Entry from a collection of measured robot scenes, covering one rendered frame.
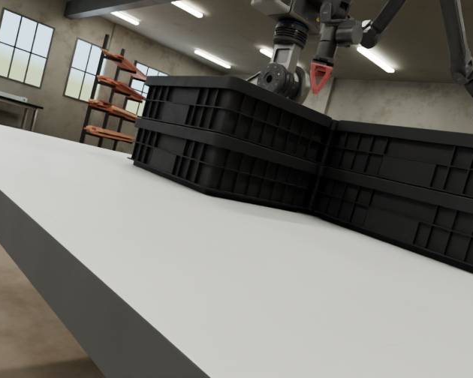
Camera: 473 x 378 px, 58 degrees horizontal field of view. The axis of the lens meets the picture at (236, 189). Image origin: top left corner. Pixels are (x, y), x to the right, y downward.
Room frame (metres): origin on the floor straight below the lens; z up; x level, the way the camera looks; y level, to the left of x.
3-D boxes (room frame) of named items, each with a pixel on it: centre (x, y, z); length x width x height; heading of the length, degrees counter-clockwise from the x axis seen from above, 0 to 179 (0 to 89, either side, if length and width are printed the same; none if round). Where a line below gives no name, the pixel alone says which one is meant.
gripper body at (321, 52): (1.36, -0.16, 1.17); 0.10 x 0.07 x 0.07; 172
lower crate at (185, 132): (1.04, 0.06, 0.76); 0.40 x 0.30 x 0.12; 39
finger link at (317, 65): (1.34, -0.16, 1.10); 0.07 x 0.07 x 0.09; 82
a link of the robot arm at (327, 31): (1.36, -0.16, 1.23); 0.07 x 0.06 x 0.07; 44
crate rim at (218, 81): (1.04, 0.06, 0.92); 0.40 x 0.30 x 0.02; 39
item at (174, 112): (1.04, 0.06, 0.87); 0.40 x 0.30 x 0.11; 39
